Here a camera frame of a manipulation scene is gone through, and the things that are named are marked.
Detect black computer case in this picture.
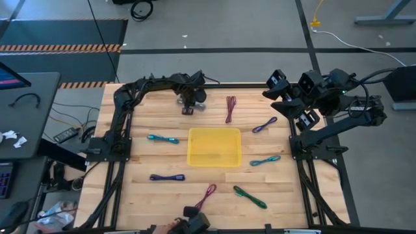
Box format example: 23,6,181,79
382,64,416,111

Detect dark grey desk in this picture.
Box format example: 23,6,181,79
0,71,62,160

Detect grey metal desk leg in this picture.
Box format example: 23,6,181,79
354,0,416,26

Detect dark purple USB-C cable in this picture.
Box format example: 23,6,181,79
149,174,186,182

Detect black aluminium table frame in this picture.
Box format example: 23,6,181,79
74,83,361,234

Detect magenta USB-C cable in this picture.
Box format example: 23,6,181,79
194,183,217,211

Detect white cable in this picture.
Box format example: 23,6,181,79
311,27,407,68

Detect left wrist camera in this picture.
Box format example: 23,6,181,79
190,70,207,88

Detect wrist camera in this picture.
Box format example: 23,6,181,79
298,70,326,96
190,70,207,88

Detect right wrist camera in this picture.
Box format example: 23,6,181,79
298,70,326,96

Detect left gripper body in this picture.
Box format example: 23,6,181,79
177,83,207,107

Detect black keyboard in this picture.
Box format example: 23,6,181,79
0,162,14,200

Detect white paper scrap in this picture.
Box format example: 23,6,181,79
1,129,19,140
13,136,28,149

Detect computer monitor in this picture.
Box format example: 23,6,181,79
0,61,33,91

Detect coiled black cable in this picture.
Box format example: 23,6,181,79
130,0,154,22

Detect black computer mouse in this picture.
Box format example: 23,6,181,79
0,201,29,230

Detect curved black cable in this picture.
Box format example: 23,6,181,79
8,92,42,109

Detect yellow cable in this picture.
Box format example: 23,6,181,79
310,0,326,27

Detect clear plastic bag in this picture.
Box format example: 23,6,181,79
35,200,78,232

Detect thin black cable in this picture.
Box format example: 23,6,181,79
86,0,120,84

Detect loose floor wires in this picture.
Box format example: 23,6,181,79
48,102,100,144

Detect black remote control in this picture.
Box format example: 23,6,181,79
53,127,80,144

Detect dark hazard-striped floor mat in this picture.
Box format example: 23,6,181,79
0,18,129,89

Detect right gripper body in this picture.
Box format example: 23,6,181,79
266,69,321,133

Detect green USB-C cable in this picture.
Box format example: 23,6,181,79
233,185,268,210

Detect teal USB-C cable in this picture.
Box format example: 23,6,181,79
146,133,180,145
249,155,281,167

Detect light purple USB-C cable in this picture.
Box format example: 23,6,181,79
252,116,278,134

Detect yellow plastic tray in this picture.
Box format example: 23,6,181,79
187,127,243,168

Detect maroon USB-C cable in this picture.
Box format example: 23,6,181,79
225,95,237,125

